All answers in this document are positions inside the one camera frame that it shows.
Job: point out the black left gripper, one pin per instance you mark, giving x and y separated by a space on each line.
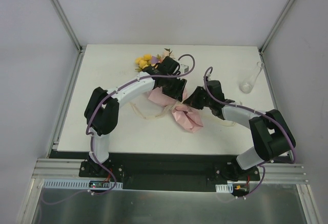
176 88

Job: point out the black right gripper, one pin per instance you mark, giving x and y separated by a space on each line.
197 98

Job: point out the pink and purple wrapping paper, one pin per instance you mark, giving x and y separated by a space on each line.
188 118

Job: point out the cream printed ribbon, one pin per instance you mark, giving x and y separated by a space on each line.
162 114

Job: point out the yellow and pink flower bunch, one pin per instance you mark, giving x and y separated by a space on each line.
152 60

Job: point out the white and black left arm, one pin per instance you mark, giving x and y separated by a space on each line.
102 110

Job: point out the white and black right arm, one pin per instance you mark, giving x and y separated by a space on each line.
270 134

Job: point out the clear glass vase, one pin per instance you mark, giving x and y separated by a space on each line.
247 85

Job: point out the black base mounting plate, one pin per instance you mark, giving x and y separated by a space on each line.
169 172

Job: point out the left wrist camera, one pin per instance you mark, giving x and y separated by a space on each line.
184 68

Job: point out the white slotted cable duct right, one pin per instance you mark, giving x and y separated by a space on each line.
231 188

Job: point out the white slotted cable duct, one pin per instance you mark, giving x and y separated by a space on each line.
81 184
231 188

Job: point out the aluminium front rail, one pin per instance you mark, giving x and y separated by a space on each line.
275 173

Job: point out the aluminium frame post left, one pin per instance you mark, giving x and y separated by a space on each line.
66 24

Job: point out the white slotted cable duct left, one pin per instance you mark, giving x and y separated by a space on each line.
81 184

